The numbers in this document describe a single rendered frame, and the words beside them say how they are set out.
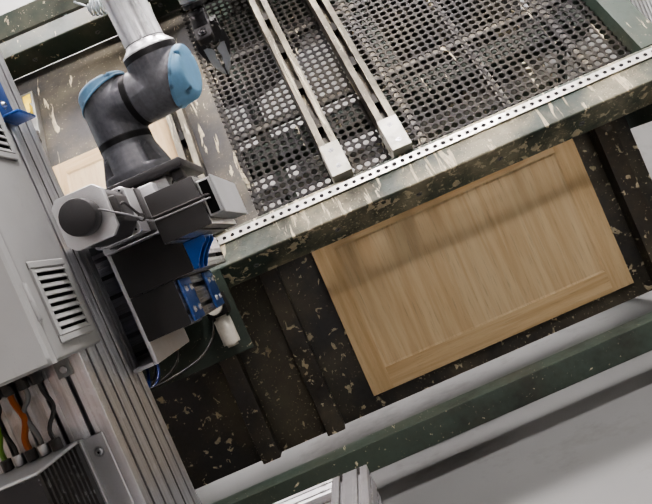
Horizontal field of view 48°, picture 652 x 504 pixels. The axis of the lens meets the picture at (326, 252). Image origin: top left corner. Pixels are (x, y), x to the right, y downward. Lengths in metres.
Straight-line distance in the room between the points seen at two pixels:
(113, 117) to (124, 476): 0.72
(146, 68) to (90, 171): 1.03
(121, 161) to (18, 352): 0.60
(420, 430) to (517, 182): 0.83
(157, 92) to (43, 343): 0.66
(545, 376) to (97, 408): 1.35
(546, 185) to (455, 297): 0.46
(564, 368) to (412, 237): 0.60
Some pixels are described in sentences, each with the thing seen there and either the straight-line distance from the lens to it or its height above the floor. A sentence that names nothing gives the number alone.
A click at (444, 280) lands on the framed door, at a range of 2.33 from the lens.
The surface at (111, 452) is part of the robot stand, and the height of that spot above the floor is 0.59.
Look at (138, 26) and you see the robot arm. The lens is 1.58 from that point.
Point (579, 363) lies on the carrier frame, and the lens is 2.23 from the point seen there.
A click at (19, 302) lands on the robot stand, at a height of 0.86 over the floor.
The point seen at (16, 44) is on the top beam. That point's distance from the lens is 3.03.
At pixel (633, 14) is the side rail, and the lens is 2.48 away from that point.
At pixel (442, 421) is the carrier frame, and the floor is 0.15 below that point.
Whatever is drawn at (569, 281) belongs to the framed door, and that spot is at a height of 0.34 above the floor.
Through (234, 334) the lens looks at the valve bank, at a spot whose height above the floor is 0.63.
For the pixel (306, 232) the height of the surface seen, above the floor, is 0.81.
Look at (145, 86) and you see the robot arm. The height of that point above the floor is 1.20.
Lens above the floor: 0.77
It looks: 1 degrees down
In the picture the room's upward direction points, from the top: 24 degrees counter-clockwise
